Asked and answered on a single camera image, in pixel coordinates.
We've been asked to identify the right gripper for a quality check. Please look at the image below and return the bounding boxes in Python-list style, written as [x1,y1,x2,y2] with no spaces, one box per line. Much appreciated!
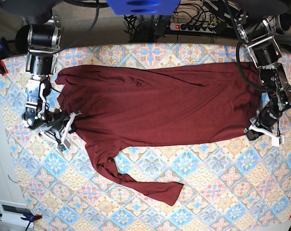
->
[38,111,77,137]

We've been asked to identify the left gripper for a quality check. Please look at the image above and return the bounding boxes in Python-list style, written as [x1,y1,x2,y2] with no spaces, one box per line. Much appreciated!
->
[248,106,280,132]

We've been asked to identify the maroon long-sleeve t-shirt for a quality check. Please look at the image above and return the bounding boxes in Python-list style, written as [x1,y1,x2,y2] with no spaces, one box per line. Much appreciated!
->
[55,63,262,205]

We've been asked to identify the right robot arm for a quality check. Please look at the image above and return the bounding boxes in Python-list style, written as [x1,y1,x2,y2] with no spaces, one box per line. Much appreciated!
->
[22,0,76,141]

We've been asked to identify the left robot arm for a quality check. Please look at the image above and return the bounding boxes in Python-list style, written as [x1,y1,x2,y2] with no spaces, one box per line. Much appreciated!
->
[225,0,291,147]

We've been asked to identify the patterned colourful tablecloth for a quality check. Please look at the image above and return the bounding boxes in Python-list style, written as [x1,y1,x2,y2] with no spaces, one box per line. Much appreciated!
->
[0,55,291,231]

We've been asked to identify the red black clamp left edge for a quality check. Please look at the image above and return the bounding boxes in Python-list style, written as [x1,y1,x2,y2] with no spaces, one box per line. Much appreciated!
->
[0,39,8,76]

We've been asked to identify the orange black clamp bottom left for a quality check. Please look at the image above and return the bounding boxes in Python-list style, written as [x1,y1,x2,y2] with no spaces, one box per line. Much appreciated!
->
[0,213,42,223]

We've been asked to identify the white power strip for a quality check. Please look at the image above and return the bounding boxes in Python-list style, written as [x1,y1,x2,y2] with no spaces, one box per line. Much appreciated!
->
[169,23,215,33]

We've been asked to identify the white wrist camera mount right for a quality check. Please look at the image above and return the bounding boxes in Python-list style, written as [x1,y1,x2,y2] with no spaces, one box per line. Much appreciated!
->
[39,110,82,153]

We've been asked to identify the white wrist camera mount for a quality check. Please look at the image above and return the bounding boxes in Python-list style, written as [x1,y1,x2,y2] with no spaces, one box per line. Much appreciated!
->
[244,125,284,147]
[39,110,82,153]

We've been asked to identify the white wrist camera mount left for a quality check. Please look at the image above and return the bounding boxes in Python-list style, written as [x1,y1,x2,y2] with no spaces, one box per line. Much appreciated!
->
[244,125,284,147]

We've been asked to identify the white wall socket box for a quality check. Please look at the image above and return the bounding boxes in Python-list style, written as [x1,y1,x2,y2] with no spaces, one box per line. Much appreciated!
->
[0,200,32,228]

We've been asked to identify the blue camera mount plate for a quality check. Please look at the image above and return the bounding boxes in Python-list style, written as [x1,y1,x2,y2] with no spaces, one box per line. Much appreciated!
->
[106,0,180,15]

